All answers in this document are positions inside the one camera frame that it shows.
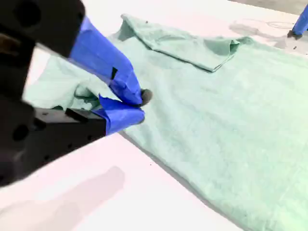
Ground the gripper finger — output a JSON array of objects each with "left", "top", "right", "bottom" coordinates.
[
  {"left": 287, "top": 4, "right": 308, "bottom": 40},
  {"left": 33, "top": 95, "right": 146, "bottom": 169},
  {"left": 0, "top": 0, "right": 154, "bottom": 107}
]

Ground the pale green T-shirt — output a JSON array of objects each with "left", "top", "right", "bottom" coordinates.
[{"left": 23, "top": 13, "right": 308, "bottom": 231}]

